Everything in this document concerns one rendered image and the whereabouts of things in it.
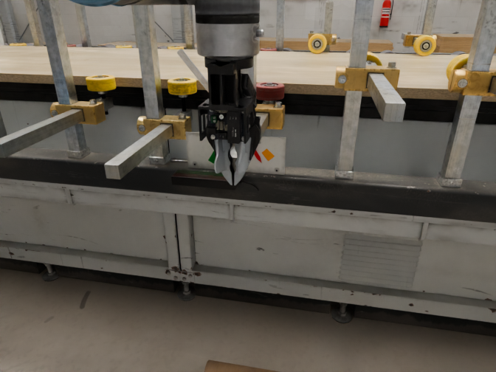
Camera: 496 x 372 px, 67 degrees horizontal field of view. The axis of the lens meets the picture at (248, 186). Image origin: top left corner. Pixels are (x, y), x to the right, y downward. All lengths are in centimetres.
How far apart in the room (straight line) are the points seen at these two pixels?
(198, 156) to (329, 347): 85
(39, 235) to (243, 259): 88
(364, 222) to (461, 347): 72
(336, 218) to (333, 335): 58
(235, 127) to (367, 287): 105
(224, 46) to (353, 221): 68
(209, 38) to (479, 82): 61
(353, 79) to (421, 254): 74
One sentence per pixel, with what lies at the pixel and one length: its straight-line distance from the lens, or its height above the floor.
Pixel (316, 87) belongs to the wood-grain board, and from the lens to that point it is 108.
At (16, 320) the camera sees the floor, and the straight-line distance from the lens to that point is 178.
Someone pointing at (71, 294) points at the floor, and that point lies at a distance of 180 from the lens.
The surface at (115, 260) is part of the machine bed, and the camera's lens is 164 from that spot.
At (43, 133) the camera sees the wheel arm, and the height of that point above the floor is 83.
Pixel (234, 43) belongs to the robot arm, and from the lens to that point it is 54.
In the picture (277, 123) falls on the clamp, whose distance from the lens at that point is 93.
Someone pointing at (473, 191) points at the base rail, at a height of 70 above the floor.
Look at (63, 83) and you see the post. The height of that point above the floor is 91.
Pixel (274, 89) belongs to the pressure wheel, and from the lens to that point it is 99.
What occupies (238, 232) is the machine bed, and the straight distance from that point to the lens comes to 140.
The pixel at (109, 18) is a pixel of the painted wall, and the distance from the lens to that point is 963.
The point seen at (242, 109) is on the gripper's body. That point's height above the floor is 96.
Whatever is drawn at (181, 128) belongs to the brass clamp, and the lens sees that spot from 100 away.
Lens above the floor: 110
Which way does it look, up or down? 26 degrees down
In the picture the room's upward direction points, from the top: straight up
